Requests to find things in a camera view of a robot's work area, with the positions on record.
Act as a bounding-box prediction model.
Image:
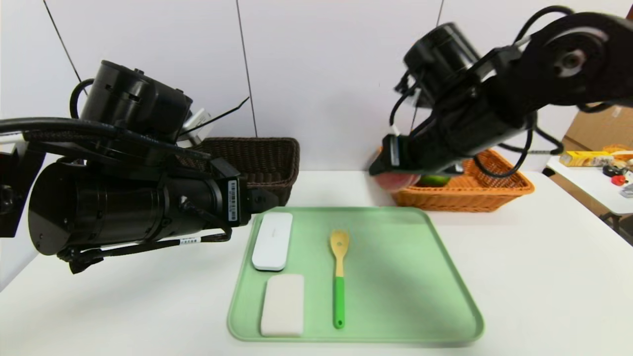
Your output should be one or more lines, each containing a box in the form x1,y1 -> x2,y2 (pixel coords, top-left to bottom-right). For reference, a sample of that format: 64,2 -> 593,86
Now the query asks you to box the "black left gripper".
179,176 -> 279,236

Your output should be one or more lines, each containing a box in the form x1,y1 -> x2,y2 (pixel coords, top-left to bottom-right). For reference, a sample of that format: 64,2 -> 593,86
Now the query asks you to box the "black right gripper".
368,134 -> 436,176

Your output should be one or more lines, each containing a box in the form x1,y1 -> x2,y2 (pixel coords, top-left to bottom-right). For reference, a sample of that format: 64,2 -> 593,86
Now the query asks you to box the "pink peach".
377,171 -> 421,192

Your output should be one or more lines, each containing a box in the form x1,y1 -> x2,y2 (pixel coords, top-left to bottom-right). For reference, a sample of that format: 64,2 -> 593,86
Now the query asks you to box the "white oblong case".
251,212 -> 293,271

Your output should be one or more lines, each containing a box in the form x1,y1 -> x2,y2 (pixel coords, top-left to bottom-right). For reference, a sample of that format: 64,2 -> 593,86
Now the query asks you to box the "white sponge block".
260,274 -> 305,338

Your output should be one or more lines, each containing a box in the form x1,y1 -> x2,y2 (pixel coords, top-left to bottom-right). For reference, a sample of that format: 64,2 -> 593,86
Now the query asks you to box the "dark brown wicker basket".
190,137 -> 301,206

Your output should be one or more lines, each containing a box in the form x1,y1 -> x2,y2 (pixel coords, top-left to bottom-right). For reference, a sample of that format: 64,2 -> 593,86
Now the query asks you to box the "orange wicker basket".
378,146 -> 536,212

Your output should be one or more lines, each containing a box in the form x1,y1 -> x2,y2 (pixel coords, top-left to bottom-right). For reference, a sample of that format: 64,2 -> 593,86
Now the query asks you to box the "light green plastic tray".
227,207 -> 485,343

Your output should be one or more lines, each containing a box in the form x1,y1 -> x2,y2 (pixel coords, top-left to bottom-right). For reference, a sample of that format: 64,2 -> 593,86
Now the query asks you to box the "white side table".
546,151 -> 633,221

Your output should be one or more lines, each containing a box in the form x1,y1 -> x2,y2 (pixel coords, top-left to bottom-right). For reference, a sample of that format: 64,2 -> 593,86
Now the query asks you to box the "yellow box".
560,151 -> 614,167

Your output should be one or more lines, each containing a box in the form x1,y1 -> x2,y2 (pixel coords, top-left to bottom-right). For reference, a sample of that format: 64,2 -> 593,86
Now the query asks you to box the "light wood cabinet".
564,104 -> 633,151

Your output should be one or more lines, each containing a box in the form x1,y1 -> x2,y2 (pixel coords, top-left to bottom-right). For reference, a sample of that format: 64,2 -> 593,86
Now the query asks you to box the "orange packet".
603,143 -> 633,161

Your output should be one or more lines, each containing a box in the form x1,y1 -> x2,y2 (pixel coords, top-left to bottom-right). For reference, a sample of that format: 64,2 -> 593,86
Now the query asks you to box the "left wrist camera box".
181,96 -> 250,144

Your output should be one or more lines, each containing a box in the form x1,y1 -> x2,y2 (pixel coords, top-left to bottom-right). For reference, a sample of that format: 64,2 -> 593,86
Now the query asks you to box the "black braided cable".
57,230 -> 233,275

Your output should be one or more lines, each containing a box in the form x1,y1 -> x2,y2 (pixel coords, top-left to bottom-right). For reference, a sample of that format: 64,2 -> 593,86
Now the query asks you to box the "pasta spoon with green handle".
328,229 -> 350,330

